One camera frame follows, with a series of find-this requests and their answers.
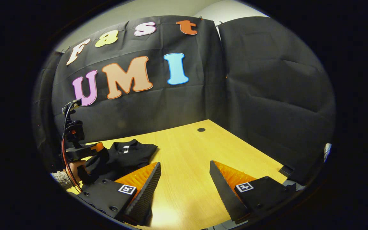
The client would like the black knit cardigan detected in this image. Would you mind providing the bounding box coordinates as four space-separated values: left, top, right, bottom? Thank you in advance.
85 139 158 184

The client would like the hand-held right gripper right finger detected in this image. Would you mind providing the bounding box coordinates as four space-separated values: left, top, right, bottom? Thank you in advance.
210 160 297 224

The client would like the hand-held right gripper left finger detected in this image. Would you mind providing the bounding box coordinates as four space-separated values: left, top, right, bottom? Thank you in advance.
77 162 162 226

